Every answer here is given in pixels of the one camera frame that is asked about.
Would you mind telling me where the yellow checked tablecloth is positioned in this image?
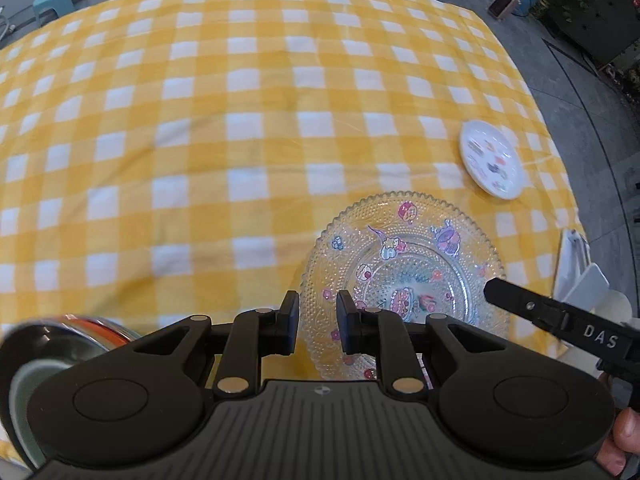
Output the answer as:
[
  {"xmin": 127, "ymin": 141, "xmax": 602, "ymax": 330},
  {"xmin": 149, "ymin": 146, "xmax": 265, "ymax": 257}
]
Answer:
[{"xmin": 0, "ymin": 0, "xmax": 583, "ymax": 466}]

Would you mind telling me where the stainless steel bowl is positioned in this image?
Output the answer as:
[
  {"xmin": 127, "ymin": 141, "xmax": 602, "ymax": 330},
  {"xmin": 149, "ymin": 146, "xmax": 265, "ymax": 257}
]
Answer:
[{"xmin": 0, "ymin": 314, "xmax": 132, "ymax": 471}]

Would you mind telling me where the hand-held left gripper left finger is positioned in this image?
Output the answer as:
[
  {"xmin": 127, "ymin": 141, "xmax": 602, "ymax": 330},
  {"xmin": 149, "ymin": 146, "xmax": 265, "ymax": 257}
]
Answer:
[{"xmin": 122, "ymin": 290, "xmax": 301, "ymax": 395}]

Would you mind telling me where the white folding chair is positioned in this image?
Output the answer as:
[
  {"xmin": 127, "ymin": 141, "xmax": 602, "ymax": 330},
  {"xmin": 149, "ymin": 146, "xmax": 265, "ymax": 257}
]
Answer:
[{"xmin": 552, "ymin": 229, "xmax": 633, "ymax": 361}]

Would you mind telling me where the clear glass cartoon plate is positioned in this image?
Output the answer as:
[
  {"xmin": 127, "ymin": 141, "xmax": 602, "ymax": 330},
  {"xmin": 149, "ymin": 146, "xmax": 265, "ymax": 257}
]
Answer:
[{"xmin": 299, "ymin": 191, "xmax": 511, "ymax": 381}]

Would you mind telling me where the black planter with plants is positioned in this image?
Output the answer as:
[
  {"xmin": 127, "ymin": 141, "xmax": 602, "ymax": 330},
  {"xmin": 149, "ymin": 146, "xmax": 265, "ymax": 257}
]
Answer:
[{"xmin": 542, "ymin": 0, "xmax": 640, "ymax": 68}]

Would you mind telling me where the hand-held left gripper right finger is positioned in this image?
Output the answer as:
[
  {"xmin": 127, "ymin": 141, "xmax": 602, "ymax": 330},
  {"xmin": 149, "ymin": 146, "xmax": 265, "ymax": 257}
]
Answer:
[{"xmin": 336, "ymin": 290, "xmax": 507, "ymax": 395}]

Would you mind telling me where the pink space heater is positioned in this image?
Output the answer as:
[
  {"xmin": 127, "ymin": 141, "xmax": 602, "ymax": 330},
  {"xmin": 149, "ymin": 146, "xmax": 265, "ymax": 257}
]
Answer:
[{"xmin": 487, "ymin": 0, "xmax": 523, "ymax": 20}]

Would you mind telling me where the small white printed plate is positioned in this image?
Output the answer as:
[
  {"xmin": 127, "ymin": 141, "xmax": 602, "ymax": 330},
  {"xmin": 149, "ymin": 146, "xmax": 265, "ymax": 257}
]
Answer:
[{"xmin": 459, "ymin": 120, "xmax": 526, "ymax": 201}]

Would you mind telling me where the person's right hand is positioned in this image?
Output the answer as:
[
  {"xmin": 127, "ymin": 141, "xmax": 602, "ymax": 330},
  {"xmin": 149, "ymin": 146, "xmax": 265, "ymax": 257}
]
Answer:
[{"xmin": 612, "ymin": 406, "xmax": 640, "ymax": 477}]

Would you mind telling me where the green ceramic bowl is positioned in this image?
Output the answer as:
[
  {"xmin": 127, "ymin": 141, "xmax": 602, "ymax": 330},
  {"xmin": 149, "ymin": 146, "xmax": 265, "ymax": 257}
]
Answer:
[{"xmin": 7, "ymin": 360, "xmax": 51, "ymax": 468}]

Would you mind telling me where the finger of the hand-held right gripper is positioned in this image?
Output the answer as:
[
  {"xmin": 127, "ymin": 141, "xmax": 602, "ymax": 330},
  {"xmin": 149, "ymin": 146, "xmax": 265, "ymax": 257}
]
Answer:
[{"xmin": 484, "ymin": 276, "xmax": 640, "ymax": 361}]

